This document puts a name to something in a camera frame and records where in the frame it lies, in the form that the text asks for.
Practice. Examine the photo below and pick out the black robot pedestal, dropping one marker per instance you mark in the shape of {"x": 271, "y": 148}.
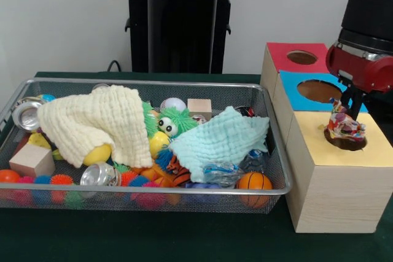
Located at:
{"x": 181, "y": 29}

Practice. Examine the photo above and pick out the wooden box with three holes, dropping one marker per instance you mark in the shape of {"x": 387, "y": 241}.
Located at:
{"x": 337, "y": 200}

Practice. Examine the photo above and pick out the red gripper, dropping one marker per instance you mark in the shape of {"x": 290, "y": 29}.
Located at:
{"x": 368, "y": 73}

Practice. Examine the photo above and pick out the metal mesh bin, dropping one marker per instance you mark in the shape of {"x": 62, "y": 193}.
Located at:
{"x": 101, "y": 202}

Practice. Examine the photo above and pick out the light blue waffle cloth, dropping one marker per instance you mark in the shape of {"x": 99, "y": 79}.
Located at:
{"x": 221, "y": 142}

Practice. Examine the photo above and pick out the yellow smooth ball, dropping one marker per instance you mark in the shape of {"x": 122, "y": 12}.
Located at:
{"x": 96, "y": 154}

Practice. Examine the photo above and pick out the white baseball toy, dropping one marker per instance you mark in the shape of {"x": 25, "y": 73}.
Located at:
{"x": 172, "y": 104}

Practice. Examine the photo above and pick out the silver metal can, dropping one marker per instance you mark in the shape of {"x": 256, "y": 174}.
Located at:
{"x": 27, "y": 117}
{"x": 99, "y": 175}

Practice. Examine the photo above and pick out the small wooden cube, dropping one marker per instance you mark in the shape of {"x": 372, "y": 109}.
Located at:
{"x": 199, "y": 108}

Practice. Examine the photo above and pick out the cream waffle cloth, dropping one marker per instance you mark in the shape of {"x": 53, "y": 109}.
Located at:
{"x": 98, "y": 121}

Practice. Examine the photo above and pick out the orange basketball toy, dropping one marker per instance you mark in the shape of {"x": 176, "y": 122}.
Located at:
{"x": 255, "y": 180}

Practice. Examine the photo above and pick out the dark green tablecloth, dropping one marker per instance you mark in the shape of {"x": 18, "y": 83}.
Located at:
{"x": 153, "y": 237}
{"x": 382, "y": 102}

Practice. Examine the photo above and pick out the large wooden cube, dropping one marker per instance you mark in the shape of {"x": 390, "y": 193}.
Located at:
{"x": 30, "y": 160}

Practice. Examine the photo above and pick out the green fuzzy toy with eyes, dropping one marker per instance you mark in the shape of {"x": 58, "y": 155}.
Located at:
{"x": 176, "y": 119}

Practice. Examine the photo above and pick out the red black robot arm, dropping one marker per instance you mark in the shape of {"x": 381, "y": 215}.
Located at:
{"x": 371, "y": 13}

